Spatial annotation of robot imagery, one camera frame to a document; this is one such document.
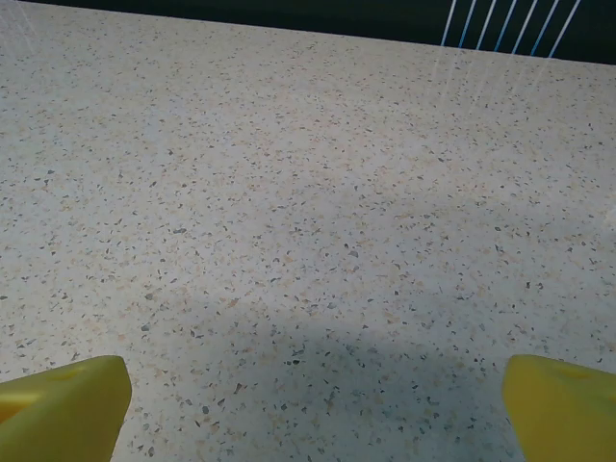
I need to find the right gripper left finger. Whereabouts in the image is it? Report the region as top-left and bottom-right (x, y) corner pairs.
(0, 354), (134, 462)

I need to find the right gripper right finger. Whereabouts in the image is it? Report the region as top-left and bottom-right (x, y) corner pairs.
(501, 354), (616, 462)

